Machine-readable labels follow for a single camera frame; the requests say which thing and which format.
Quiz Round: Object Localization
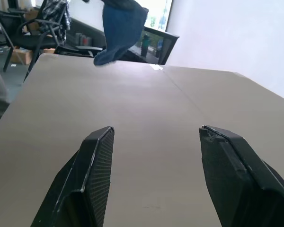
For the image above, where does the blue sock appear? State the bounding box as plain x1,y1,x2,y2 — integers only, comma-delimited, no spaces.
93,0,149,67

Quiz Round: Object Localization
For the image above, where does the plaid shirt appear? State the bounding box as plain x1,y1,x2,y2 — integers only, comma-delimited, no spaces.
42,0,71,44

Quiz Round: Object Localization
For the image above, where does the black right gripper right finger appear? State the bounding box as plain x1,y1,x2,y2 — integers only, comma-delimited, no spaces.
198,125,284,227

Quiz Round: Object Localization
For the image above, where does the cardboard box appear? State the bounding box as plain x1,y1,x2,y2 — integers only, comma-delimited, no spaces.
10,48,35,65

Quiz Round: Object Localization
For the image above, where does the black monitor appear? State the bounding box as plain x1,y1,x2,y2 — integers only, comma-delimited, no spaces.
120,26,180,66

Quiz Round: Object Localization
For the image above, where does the black office chair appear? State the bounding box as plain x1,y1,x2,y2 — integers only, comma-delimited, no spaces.
0,0,71,82

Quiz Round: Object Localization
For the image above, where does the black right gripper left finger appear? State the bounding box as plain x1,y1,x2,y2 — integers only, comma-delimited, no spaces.
30,126,115,227

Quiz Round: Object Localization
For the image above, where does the black mesh chair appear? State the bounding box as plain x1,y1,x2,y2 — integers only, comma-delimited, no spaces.
53,44,104,58

